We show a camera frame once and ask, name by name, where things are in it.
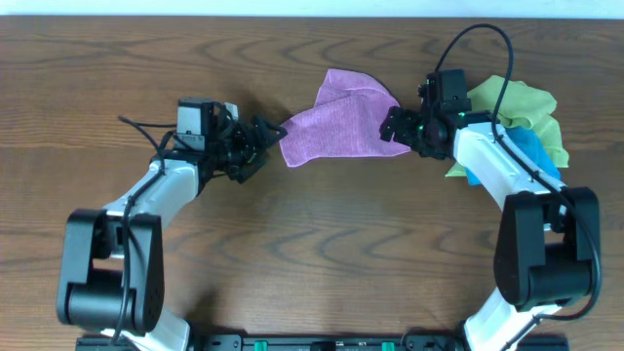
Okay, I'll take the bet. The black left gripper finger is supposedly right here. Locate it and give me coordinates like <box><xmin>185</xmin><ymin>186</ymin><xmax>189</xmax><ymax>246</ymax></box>
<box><xmin>252</xmin><ymin>115</ymin><xmax>288</xmax><ymax>146</ymax></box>
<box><xmin>228</xmin><ymin>156</ymin><xmax>266</xmax><ymax>183</ymax></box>

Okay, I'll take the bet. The purple microfiber cloth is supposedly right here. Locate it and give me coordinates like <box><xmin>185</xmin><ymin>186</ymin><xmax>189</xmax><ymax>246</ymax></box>
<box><xmin>280</xmin><ymin>68</ymin><xmax>410</xmax><ymax>168</ymax></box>

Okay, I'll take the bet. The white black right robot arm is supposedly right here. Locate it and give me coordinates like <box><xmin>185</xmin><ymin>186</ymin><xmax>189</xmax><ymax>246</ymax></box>
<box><xmin>379</xmin><ymin>107</ymin><xmax>602</xmax><ymax>350</ymax></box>

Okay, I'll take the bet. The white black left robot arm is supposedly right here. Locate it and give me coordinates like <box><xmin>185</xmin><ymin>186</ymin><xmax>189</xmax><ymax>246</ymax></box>
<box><xmin>56</xmin><ymin>110</ymin><xmax>287</xmax><ymax>350</ymax></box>

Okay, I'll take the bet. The green microfiber cloth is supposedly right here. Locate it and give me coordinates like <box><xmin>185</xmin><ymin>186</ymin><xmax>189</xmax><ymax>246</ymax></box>
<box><xmin>445</xmin><ymin>75</ymin><xmax>569</xmax><ymax>186</ymax></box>

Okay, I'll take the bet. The blue microfiber cloth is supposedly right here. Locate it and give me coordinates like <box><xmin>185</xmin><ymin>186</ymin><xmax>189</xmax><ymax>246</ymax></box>
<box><xmin>465</xmin><ymin>126</ymin><xmax>563</xmax><ymax>187</ymax></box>

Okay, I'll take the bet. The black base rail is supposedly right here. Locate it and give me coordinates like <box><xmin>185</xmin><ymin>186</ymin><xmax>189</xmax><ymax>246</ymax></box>
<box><xmin>74</xmin><ymin>334</ymin><xmax>570</xmax><ymax>351</ymax></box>

